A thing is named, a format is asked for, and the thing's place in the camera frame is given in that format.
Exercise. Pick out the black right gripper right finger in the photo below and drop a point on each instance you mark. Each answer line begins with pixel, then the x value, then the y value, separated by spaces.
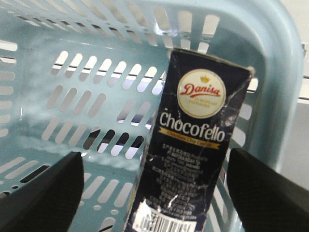
pixel 265 201

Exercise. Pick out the light blue plastic basket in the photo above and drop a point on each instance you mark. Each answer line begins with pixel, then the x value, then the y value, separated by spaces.
pixel 86 75

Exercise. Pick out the dark blue cookie box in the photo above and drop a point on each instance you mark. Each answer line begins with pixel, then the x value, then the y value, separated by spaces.
pixel 190 135

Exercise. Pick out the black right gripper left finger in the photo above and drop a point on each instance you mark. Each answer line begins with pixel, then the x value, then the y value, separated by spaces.
pixel 49 202

